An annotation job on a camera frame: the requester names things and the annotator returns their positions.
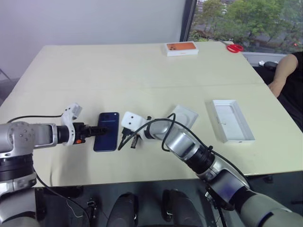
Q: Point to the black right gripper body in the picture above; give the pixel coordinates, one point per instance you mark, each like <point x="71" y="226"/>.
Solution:
<point x="127" y="133"/>

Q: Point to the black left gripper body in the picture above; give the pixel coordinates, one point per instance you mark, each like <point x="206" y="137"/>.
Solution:
<point x="80" y="132"/>

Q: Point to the dark blue smartphone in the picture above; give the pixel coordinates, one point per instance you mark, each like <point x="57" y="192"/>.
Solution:
<point x="106" y="142"/>

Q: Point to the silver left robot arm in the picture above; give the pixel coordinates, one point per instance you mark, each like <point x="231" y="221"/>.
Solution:
<point x="26" y="137"/>

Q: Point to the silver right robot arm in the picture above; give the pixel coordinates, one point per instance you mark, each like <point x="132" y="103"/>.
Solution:
<point x="182" y="144"/>

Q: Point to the person's bare forearm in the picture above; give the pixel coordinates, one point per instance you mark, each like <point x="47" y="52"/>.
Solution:
<point x="282" y="73"/>

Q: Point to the white phone box lid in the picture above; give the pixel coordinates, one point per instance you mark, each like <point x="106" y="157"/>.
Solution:
<point x="185" y="117"/>

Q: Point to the white phone box base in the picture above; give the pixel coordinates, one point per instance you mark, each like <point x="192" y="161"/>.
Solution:
<point x="229" y="120"/>

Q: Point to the orange printed phone box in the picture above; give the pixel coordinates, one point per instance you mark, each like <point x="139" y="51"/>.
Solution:
<point x="181" y="48"/>

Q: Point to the dark rounded shape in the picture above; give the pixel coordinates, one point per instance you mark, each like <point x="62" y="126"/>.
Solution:
<point x="180" y="208"/>
<point x="125" y="210"/>

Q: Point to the black computer mouse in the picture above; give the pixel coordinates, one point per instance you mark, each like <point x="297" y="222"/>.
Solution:
<point x="271" y="64"/>

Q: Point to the person's black shirt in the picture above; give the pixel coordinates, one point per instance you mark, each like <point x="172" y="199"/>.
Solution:
<point x="296" y="94"/>

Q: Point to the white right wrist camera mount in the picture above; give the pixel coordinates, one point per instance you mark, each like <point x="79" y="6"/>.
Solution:
<point x="131" y="120"/>

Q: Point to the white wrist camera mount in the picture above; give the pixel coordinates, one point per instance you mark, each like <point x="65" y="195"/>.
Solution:
<point x="69" y="113"/>
<point x="131" y="120"/>

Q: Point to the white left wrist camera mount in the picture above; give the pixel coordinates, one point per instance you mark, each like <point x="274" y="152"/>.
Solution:
<point x="69" y="113"/>

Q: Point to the dark window frame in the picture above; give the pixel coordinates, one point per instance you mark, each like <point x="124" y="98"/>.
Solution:
<point x="188" y="19"/>

